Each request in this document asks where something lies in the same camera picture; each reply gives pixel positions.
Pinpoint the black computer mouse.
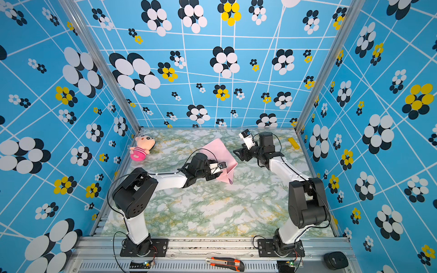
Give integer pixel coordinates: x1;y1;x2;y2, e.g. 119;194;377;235
323;251;349;270

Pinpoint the red black utility knife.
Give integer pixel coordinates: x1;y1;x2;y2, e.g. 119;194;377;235
206;257;245;272

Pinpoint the pink plush doll toy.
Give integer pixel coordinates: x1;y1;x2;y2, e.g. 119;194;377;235
129;135;156;162

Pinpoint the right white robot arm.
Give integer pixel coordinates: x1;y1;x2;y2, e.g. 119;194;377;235
233;129;331;256

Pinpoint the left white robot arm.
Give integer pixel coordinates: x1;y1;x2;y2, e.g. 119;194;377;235
112;152;227;246

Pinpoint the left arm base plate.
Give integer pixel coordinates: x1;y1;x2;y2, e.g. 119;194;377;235
120;236;169;258

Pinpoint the yellow tape piece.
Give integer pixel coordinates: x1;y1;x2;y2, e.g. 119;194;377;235
288;138;301;150

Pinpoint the purple wrapping paper sheet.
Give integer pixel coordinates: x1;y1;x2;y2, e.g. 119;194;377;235
201;138;238;184

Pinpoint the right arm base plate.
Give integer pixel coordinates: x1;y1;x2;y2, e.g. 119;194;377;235
253;237;306;258

